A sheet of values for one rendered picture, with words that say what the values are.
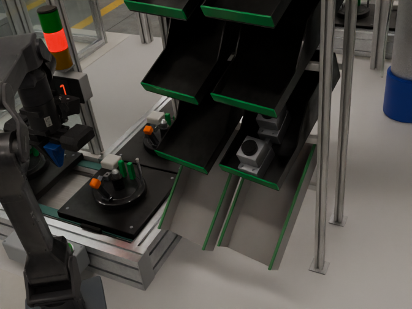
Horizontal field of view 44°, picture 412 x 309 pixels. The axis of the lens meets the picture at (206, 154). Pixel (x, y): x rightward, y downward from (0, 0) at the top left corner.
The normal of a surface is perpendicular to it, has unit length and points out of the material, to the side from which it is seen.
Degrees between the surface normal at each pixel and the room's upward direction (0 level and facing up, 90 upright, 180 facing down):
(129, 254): 0
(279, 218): 45
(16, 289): 0
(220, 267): 0
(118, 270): 90
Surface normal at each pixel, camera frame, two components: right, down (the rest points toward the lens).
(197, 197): -0.50, -0.20
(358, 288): -0.11, -0.80
